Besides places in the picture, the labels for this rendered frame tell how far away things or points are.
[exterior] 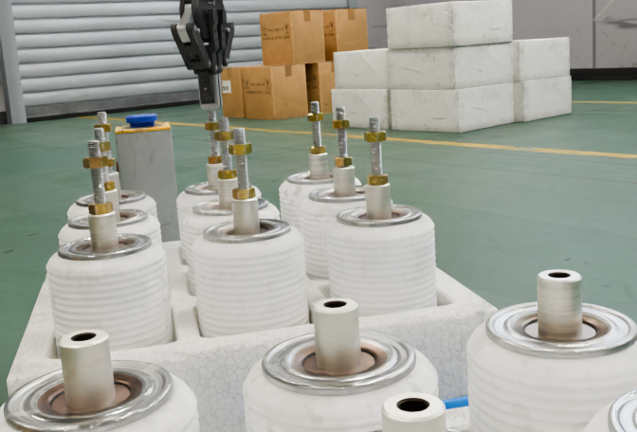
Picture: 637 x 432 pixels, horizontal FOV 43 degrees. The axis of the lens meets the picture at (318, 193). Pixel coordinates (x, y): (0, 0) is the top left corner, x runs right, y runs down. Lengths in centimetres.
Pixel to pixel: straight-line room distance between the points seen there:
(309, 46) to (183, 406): 441
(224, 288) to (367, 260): 12
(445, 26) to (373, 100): 56
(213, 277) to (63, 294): 12
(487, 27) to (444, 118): 44
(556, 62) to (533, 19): 290
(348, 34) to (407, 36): 137
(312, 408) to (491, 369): 10
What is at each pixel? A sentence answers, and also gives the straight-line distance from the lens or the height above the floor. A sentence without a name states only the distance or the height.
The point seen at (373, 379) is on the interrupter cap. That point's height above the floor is 25.
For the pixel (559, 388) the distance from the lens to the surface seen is 41.
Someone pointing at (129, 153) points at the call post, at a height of 28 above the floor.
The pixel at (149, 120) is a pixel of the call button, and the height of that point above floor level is 32.
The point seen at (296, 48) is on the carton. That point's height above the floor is 39.
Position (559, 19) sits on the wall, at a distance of 675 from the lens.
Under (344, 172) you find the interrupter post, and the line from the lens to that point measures 82.
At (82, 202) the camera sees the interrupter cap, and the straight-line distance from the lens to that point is 92.
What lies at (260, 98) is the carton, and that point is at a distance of 471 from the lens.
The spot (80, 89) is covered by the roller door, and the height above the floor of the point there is 19.
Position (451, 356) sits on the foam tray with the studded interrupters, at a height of 14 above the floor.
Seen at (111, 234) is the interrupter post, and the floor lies 26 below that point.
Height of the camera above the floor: 41
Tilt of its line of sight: 10 degrees down
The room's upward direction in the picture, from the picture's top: 4 degrees counter-clockwise
